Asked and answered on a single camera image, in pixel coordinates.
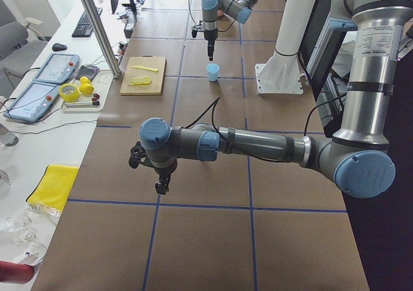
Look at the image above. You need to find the clear plastic bag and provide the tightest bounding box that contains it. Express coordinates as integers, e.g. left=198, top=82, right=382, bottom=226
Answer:
left=1, top=204, right=61, bottom=266

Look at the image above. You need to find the black computer mouse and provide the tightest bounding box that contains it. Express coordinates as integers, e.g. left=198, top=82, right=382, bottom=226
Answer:
left=52, top=43, right=67, bottom=52

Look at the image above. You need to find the yellow cloth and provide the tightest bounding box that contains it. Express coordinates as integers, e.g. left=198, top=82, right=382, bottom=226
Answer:
left=26, top=165, right=79, bottom=212

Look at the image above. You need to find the wooden cutting board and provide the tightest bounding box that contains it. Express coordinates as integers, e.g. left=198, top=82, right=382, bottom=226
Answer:
left=119, top=56, right=166, bottom=96

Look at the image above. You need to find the aluminium frame post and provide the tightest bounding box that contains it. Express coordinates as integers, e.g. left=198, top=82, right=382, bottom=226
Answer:
left=81, top=0, right=121, bottom=79

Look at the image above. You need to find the teach pendant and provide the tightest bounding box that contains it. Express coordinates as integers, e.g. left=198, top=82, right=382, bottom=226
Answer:
left=3, top=81, right=60, bottom=123
left=34, top=54, right=80, bottom=85

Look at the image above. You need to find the yellow tape roll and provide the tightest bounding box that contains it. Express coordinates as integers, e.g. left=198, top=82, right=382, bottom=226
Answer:
left=59, top=83, right=80, bottom=103

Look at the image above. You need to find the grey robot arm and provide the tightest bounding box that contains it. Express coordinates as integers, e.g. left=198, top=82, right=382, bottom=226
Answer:
left=192, top=0, right=258, bottom=61
left=128, top=0, right=412, bottom=198

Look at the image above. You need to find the grey office chair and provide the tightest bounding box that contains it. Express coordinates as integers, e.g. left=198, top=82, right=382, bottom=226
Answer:
left=1, top=0, right=48, bottom=91

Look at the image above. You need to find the white tray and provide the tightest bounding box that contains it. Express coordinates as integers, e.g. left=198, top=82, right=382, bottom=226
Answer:
left=61, top=93, right=105, bottom=114

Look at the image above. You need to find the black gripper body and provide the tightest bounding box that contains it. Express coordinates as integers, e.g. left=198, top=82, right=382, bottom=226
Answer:
left=128, top=141, right=177, bottom=172
left=191, top=20, right=217, bottom=45

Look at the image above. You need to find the upper teach pendant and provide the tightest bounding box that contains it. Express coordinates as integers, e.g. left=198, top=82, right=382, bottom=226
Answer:
left=34, top=54, right=80, bottom=85

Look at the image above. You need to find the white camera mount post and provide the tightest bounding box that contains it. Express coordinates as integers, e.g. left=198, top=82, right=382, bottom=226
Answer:
left=255, top=0, right=316, bottom=94

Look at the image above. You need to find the lower teach pendant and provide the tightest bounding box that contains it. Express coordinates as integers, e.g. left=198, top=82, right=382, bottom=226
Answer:
left=3, top=81, right=60, bottom=123

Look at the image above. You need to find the black keyboard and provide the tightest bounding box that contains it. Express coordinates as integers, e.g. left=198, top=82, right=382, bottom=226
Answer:
left=72, top=11, right=93, bottom=38

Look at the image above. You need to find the red bottle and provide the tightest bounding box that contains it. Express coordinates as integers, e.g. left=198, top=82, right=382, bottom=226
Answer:
left=1, top=261, right=34, bottom=284

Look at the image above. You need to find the light blue cup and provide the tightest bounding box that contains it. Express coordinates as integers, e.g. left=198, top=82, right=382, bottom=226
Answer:
left=206, top=63, right=220, bottom=82

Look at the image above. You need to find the dark wallet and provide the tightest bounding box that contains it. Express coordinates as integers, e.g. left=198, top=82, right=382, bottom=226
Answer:
left=75, top=65, right=100, bottom=80

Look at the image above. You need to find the yellow plastic knife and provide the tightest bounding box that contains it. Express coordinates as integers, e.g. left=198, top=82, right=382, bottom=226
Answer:
left=132, top=65, right=159, bottom=72

